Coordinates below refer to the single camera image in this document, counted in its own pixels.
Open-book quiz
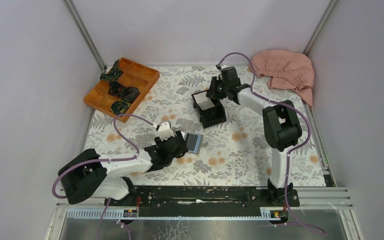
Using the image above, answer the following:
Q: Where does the black card tray box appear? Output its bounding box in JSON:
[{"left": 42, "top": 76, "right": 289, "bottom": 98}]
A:
[{"left": 191, "top": 90, "right": 227, "bottom": 129}]

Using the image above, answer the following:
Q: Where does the black credit card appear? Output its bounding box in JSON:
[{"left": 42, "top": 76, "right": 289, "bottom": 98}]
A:
[{"left": 185, "top": 133, "right": 199, "bottom": 152}]

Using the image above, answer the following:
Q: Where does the grey leather card holder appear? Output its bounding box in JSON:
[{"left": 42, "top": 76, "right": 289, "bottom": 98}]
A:
[{"left": 181, "top": 132, "right": 204, "bottom": 155}]

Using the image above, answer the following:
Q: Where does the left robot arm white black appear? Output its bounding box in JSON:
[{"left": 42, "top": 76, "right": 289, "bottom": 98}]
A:
[{"left": 52, "top": 130, "right": 188, "bottom": 206}]

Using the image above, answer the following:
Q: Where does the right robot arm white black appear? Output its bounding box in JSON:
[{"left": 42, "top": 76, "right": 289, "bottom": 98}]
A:
[{"left": 206, "top": 65, "right": 303, "bottom": 206}]

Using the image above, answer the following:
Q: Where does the white card stack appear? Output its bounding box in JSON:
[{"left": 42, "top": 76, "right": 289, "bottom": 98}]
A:
[{"left": 194, "top": 91, "right": 215, "bottom": 111}]

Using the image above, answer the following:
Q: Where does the pink crumpled cloth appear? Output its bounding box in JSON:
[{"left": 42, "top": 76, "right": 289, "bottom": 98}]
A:
[{"left": 248, "top": 49, "right": 315, "bottom": 108}]

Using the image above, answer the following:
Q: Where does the dark rolled tie bottom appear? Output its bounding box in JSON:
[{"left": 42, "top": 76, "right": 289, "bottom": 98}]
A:
[{"left": 110, "top": 100, "right": 131, "bottom": 116}]

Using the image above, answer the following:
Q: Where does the dark rolled tie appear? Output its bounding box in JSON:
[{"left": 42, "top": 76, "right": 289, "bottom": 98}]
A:
[
  {"left": 107, "top": 81, "right": 124, "bottom": 98},
  {"left": 99, "top": 59, "right": 124, "bottom": 82},
  {"left": 110, "top": 100, "right": 131, "bottom": 116},
  {"left": 119, "top": 86, "right": 140, "bottom": 104}
]

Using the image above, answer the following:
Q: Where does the floral patterned table mat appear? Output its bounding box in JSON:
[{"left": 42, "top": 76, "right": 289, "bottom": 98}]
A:
[{"left": 74, "top": 65, "right": 327, "bottom": 187}]

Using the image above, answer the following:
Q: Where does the dark rolled tie middle right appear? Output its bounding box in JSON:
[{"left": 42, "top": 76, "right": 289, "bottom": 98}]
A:
[{"left": 119, "top": 86, "right": 140, "bottom": 104}]

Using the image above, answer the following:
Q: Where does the orange wooden compartment tray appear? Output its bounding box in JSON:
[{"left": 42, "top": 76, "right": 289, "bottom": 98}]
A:
[{"left": 83, "top": 58, "right": 160, "bottom": 123}]

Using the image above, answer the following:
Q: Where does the dark rolled tie middle left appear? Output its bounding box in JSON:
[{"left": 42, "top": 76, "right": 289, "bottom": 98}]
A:
[{"left": 107, "top": 81, "right": 124, "bottom": 98}]

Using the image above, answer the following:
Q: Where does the dark rolled tie top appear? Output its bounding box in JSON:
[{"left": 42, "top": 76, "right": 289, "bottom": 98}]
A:
[{"left": 99, "top": 59, "right": 124, "bottom": 82}]

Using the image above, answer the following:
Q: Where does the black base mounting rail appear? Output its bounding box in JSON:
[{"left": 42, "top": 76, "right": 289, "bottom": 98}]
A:
[{"left": 105, "top": 186, "right": 300, "bottom": 218}]

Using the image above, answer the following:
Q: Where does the aluminium frame rail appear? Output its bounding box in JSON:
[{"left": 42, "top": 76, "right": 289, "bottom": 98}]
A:
[{"left": 67, "top": 186, "right": 353, "bottom": 222}]

